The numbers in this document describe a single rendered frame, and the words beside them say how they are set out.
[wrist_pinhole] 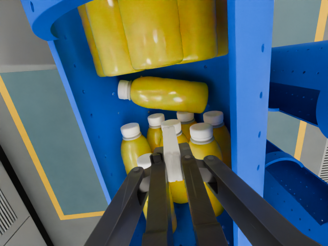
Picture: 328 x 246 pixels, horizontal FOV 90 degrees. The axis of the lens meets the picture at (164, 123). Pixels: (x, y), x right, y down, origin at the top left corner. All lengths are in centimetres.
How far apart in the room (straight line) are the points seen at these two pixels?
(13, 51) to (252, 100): 72
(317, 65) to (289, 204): 56
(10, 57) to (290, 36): 165
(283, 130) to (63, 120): 196
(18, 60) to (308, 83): 88
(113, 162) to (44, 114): 140
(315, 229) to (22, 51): 119
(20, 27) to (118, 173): 63
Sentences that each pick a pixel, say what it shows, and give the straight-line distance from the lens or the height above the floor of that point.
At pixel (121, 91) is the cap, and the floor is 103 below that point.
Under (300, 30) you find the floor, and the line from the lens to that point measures 172.
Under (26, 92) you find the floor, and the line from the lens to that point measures 175.
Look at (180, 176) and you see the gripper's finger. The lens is 16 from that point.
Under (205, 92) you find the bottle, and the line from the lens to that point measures 33.
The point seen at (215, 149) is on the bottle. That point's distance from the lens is 29.
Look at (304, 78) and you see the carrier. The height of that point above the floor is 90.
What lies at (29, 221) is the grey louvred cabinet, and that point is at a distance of 234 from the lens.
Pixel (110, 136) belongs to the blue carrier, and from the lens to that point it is 36.
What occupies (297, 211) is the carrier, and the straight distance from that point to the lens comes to 90.
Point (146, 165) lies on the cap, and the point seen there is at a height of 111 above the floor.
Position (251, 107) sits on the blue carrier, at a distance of 17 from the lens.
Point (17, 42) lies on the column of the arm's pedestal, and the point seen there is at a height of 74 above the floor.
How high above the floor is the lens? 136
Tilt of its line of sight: 70 degrees down
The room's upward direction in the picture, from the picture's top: 177 degrees clockwise
